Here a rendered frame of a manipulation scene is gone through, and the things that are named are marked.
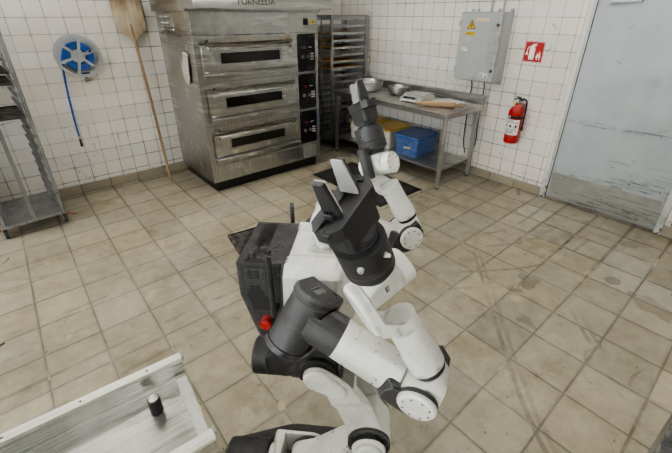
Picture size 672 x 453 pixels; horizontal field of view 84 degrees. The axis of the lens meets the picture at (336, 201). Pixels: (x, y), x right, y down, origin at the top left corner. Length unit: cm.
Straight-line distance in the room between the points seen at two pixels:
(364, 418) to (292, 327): 65
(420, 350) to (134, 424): 84
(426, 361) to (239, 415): 161
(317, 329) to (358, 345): 9
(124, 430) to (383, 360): 76
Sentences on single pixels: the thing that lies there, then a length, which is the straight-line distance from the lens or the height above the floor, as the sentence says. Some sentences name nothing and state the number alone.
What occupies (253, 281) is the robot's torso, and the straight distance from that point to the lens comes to 98.
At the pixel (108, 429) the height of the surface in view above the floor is 84.
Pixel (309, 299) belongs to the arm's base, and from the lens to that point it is 78.
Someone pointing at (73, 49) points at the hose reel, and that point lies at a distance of 478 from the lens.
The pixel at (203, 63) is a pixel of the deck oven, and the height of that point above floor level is 139.
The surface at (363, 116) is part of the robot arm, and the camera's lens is 115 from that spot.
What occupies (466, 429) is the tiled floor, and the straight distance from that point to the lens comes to 225.
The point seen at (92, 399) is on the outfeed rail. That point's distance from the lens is 131.
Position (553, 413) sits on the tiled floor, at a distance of 247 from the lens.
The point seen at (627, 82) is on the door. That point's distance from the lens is 438.
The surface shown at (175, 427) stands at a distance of 125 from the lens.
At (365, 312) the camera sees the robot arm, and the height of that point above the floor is 138.
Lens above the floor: 183
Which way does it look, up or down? 26 degrees down
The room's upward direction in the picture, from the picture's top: straight up
